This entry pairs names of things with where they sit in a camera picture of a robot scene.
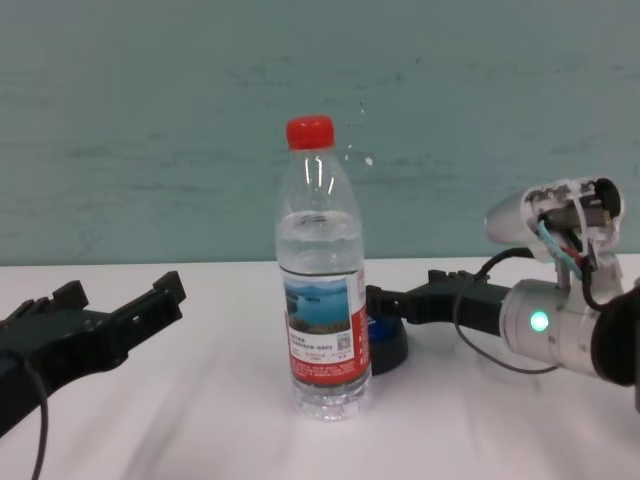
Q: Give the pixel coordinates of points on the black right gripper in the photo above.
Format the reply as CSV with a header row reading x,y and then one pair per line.
x,y
470,305

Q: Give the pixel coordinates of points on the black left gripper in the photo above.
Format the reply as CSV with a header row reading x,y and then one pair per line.
x,y
60,345

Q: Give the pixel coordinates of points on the blue push button black base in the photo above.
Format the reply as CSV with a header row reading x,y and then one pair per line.
x,y
390,345

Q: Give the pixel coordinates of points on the clear water bottle red cap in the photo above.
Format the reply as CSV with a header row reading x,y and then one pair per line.
x,y
320,310

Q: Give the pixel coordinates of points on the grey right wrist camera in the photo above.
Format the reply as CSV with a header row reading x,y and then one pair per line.
x,y
510,220

